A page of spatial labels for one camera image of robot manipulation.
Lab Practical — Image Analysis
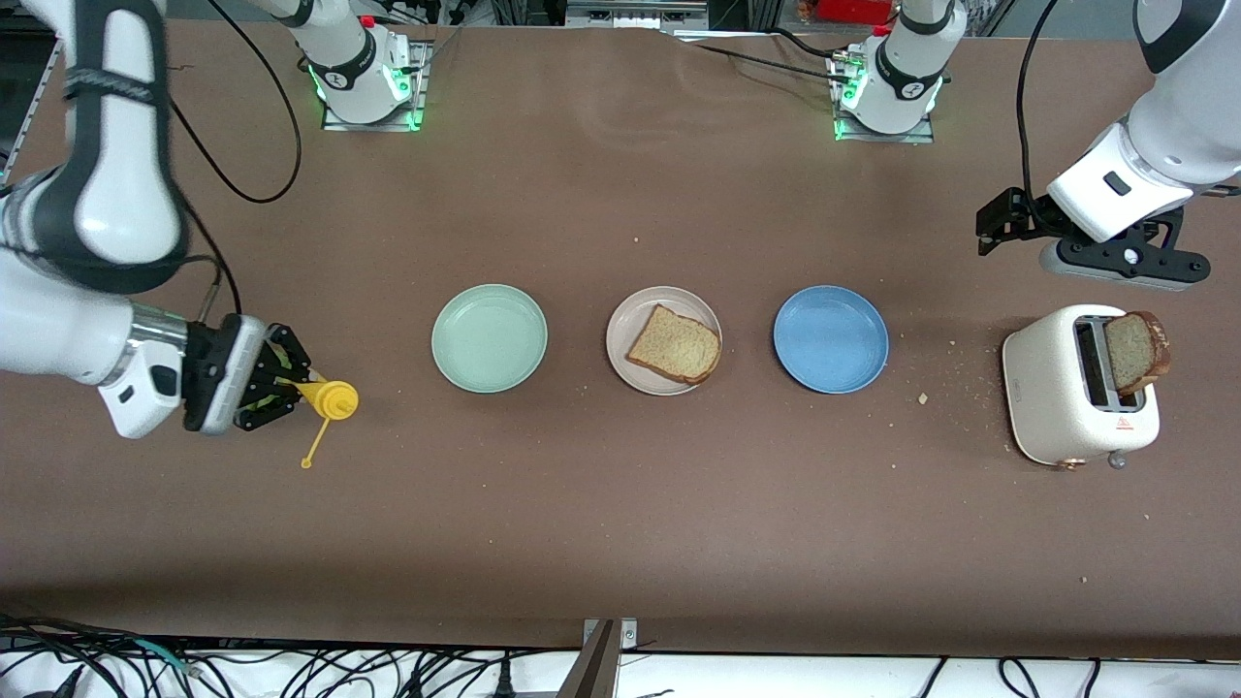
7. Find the yellow mustard squeeze bottle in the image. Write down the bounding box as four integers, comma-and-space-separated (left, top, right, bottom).
291, 380, 360, 470

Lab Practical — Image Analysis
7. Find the brown bread slice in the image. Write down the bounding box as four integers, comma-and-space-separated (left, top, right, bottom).
1103, 310, 1172, 396
625, 303, 723, 385

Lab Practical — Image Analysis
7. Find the mint green plate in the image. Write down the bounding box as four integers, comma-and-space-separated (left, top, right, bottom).
431, 283, 549, 395

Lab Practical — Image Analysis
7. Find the blue plate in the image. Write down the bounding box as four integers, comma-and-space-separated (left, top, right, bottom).
773, 284, 890, 395

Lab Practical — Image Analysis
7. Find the beige plate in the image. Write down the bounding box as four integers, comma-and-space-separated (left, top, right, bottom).
606, 285, 723, 397

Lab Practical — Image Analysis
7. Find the white toaster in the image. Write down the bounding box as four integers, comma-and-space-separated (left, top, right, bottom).
1002, 304, 1161, 471

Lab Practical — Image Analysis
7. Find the red background object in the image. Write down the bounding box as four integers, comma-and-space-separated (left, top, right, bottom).
817, 0, 895, 25

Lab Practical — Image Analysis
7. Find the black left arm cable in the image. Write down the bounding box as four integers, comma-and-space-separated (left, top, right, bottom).
1013, 0, 1063, 219

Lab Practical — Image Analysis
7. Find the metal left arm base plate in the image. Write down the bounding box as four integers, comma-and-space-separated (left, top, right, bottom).
834, 53, 937, 144

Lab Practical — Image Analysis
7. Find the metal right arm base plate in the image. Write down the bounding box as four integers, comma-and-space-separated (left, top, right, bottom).
322, 39, 428, 133

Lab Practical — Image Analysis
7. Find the teal floor cable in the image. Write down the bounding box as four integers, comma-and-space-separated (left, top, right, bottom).
131, 638, 200, 677

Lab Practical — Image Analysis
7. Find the black cable on table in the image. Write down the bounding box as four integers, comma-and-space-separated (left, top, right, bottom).
664, 27, 854, 83

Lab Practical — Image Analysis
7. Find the grey metal post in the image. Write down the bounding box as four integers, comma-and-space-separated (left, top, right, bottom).
557, 620, 620, 698

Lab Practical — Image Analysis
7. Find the small metal edge bracket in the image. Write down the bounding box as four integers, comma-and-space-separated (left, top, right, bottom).
582, 619, 639, 652

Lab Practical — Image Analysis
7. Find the aluminium frame profile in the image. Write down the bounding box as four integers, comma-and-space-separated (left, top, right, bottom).
565, 0, 714, 30

